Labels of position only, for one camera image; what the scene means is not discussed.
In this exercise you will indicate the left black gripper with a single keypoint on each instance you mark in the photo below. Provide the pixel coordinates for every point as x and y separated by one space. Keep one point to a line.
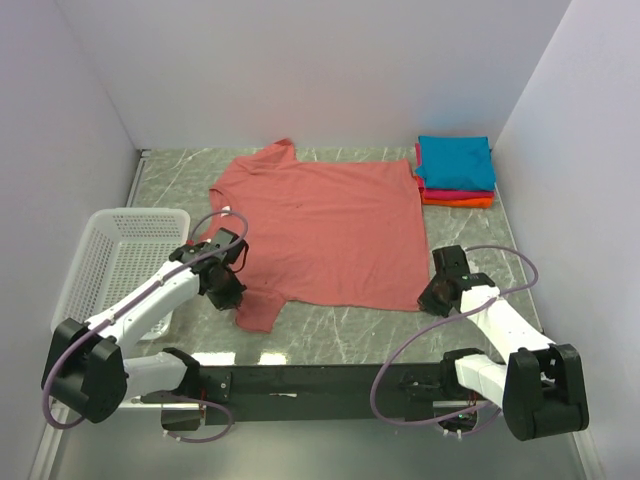
233 297

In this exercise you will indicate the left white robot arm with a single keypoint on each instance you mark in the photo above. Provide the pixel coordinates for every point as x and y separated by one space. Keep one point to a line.
88 367

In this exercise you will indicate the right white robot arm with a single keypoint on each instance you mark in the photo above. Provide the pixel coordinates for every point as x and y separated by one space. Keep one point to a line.
538 384

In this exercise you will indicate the salmon pink t shirt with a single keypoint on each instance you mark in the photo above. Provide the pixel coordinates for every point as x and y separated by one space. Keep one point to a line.
324 233

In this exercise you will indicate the white plastic basket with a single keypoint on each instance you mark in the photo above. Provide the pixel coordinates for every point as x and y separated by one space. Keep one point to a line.
119 250

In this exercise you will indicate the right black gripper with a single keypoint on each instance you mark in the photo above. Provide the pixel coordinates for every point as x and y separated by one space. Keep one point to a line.
427 303

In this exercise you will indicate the black base beam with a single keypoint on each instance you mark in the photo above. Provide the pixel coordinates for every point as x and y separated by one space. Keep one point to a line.
413 391

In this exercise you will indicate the folded blue t shirt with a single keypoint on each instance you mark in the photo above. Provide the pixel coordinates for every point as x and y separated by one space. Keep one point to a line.
456 162

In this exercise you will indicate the folded orange t shirt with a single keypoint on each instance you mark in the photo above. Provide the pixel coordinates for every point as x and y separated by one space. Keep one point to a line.
454 198

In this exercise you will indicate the aluminium frame rail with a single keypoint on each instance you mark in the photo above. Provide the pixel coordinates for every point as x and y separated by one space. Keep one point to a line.
130 446

